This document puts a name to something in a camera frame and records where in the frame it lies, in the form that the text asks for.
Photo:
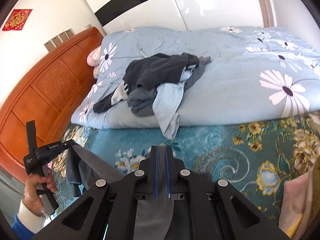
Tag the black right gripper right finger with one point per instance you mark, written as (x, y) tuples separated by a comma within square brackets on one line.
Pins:
[(216, 209)]

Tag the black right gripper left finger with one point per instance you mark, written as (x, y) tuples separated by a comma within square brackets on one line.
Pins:
[(107, 211)]

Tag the dark grey sweatpants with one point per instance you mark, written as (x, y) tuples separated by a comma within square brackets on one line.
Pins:
[(153, 218)]

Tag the white blue sleeve forearm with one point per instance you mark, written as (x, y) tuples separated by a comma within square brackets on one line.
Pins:
[(29, 220)]

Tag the orange wooden headboard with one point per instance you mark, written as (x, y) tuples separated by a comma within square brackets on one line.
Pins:
[(48, 94)]

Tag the teal floral bed blanket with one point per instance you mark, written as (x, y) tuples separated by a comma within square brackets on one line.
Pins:
[(257, 158)]

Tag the pink folded blanket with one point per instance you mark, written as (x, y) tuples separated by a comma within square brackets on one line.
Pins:
[(293, 207)]

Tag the olive green folded towel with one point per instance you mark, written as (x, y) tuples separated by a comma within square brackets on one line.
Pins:
[(313, 229)]

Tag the grey garment on quilt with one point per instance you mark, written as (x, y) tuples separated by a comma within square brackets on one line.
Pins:
[(141, 100)]

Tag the pink floral pillow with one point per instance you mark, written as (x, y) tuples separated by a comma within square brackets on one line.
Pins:
[(93, 58)]

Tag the light blue shirt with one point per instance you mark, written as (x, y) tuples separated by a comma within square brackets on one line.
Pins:
[(165, 106)]

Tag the light blue floral quilt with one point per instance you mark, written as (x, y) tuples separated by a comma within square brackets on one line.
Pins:
[(255, 74)]

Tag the black white jacket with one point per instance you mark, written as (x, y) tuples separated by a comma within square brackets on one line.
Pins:
[(153, 71)]

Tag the white black glossy wardrobe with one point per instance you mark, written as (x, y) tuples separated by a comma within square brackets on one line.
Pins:
[(182, 15)]

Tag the red paper wall decoration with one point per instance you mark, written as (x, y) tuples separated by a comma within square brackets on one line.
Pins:
[(17, 19)]

